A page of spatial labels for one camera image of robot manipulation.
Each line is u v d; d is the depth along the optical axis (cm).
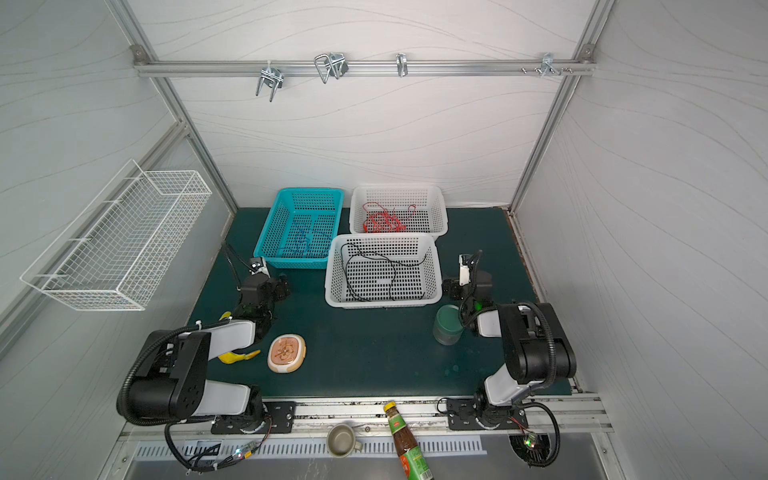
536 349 44
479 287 72
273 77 80
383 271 101
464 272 84
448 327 79
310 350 85
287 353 81
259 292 70
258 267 78
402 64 78
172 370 43
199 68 79
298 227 115
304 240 111
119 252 68
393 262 96
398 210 119
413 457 65
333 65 76
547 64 77
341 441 70
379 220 119
